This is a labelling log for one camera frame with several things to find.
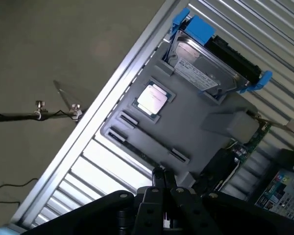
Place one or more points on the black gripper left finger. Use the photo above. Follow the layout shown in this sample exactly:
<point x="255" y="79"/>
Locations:
<point x="147" y="208"/>

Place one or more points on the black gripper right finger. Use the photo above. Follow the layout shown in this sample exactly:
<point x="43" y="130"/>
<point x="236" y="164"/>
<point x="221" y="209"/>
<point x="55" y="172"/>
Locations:
<point x="186" y="208"/>

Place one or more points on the dark RAM stick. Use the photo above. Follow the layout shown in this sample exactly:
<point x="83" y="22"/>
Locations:
<point x="134" y="149"/>

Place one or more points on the green graphics card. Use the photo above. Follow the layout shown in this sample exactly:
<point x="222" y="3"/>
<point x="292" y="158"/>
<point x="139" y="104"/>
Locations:
<point x="235" y="156"/>

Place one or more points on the grey plastic parts rack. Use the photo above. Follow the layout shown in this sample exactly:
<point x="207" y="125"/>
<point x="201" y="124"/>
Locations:
<point x="186" y="127"/>

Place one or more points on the open PC case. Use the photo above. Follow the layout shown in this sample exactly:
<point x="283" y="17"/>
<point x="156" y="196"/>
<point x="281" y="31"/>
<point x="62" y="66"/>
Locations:
<point x="281" y="186"/>

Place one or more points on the silver CPU chip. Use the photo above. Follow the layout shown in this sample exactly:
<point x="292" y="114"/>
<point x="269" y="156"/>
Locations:
<point x="152" y="98"/>

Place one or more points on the clear plastic plate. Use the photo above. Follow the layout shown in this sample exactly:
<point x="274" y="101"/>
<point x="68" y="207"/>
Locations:
<point x="73" y="93"/>

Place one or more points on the silver hard disk drive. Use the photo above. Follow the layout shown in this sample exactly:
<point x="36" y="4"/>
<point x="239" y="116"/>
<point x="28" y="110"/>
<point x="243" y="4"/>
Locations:
<point x="203" y="66"/>

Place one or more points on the light blue corner piece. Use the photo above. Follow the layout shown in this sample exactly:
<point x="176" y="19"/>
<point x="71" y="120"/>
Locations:
<point x="2" y="231"/>

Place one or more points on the black ribbed block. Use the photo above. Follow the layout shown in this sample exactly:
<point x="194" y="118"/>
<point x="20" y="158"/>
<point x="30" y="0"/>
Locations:
<point x="232" y="56"/>

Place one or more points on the black stand pole with clamps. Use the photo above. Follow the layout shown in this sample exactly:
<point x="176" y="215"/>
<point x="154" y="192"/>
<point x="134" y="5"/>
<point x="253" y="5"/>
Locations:
<point x="14" y="117"/>

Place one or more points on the blue plastic disk caddy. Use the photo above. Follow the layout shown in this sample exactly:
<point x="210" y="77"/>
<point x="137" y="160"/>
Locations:
<point x="201" y="29"/>

